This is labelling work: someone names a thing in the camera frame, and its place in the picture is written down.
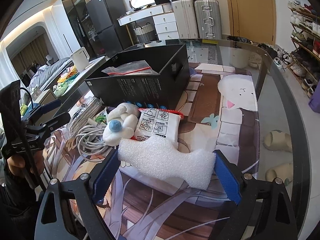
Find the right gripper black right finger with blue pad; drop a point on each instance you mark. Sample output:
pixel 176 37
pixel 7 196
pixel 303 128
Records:
pixel 263 205

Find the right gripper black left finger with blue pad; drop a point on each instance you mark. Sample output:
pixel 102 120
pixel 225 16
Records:
pixel 55 219

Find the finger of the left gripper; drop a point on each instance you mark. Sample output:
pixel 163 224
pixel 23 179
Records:
pixel 35 113
pixel 43 131

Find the white red packet with pictograms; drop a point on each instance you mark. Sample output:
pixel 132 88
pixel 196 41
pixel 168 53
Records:
pixel 158 122

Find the white foam piece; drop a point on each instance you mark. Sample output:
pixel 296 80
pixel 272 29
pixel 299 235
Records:
pixel 158 158

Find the striped socks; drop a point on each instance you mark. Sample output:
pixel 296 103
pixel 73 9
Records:
pixel 87 110

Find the green snack packet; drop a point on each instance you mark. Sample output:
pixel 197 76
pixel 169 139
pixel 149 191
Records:
pixel 101 119

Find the person's left hand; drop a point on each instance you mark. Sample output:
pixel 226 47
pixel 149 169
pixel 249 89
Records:
pixel 16 163

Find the grey low cabinet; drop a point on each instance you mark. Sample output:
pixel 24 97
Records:
pixel 75 91

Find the bed with grey blanket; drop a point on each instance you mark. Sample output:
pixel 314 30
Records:
pixel 46 76

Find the beige slipper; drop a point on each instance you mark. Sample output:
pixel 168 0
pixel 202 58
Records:
pixel 283 171
pixel 277 140

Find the white electric kettle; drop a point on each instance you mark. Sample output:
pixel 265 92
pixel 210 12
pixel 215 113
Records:
pixel 80 59

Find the white plush toy blue pompom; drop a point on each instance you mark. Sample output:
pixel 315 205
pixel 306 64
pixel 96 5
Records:
pixel 121 123

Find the dark glass wardrobe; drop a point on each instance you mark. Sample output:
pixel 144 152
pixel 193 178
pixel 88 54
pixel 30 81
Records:
pixel 83 27

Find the black storage box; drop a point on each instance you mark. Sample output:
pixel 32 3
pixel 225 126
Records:
pixel 162 89

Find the black refrigerator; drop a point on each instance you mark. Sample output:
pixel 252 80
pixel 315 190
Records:
pixel 104 15

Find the purple bag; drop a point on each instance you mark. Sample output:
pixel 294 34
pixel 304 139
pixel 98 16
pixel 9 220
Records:
pixel 314 102

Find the woven laundry basket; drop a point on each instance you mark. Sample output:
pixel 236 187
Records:
pixel 145 33

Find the white dresser desk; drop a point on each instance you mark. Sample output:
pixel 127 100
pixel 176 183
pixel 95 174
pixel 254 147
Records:
pixel 163 19

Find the black trash bin white base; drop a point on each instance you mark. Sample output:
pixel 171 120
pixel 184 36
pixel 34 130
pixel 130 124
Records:
pixel 239 57

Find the white suitcase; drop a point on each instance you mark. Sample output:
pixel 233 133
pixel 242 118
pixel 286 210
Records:
pixel 184 12

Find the silver aluminium suitcase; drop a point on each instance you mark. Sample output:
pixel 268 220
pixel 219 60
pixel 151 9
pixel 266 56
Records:
pixel 208 19

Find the wooden shoe rack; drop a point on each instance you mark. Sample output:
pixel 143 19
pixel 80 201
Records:
pixel 305 37

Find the wooden door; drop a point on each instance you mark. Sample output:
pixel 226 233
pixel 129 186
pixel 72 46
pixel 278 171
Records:
pixel 253 19

